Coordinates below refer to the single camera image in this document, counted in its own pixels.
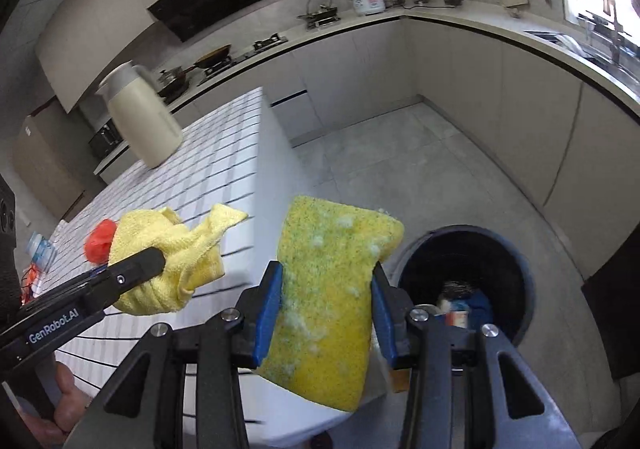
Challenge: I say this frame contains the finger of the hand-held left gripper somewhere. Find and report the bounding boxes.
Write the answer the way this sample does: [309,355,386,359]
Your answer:
[22,247,167,316]

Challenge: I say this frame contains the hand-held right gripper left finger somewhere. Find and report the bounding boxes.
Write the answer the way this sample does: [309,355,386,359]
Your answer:
[65,259,286,449]

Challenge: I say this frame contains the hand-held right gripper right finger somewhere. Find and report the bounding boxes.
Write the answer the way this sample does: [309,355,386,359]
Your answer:
[371,261,583,449]

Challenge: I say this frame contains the yellow cloth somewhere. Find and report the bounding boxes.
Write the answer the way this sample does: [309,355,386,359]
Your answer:
[107,203,249,316]

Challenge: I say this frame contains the yellow green sponge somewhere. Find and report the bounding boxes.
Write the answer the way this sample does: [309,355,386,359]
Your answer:
[257,196,405,412]

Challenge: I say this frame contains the dark round trash bin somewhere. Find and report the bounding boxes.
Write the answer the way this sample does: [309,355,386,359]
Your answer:
[395,225,538,347]

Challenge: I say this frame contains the person's left hand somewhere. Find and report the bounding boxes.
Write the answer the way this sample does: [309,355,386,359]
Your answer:
[40,361,101,449]

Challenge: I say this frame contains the orange plastic bag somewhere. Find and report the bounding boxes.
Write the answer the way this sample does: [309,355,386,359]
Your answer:
[83,220,118,264]

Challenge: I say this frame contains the white red-label can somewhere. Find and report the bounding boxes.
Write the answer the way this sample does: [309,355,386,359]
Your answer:
[439,310,471,330]

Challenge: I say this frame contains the steel wool scourer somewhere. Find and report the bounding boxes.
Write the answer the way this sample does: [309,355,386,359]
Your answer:
[442,280,473,300]

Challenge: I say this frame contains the small white blue-label bottle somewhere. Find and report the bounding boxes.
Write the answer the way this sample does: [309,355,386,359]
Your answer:
[25,231,57,275]

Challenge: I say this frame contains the beige fridge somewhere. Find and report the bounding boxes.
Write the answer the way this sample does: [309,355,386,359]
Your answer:
[11,115,86,225]

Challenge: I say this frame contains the black microwave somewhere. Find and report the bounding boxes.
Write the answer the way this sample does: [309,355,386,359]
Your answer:
[89,122,123,159]

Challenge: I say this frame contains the cream thermos jug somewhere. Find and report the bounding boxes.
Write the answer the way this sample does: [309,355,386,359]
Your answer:
[96,60,184,169]

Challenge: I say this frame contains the pot with glass lid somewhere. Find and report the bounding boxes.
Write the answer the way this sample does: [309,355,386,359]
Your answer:
[156,65,193,97]

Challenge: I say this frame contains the brown wok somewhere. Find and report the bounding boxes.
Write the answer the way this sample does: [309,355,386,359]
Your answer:
[192,44,233,70]

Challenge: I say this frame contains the grey kitchen counter cabinets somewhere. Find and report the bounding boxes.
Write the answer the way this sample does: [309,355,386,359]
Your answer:
[92,4,640,280]

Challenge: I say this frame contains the black gas stove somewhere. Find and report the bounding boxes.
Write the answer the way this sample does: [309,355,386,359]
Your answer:
[165,33,290,86]

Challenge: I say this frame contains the kettle on stove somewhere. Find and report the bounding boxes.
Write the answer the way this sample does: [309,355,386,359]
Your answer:
[297,0,342,30]

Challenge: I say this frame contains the steel sink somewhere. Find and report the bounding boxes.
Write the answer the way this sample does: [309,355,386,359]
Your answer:
[525,29,616,65]

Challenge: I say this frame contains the metal faucet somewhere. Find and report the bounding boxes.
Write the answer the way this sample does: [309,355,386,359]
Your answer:
[600,0,626,65]

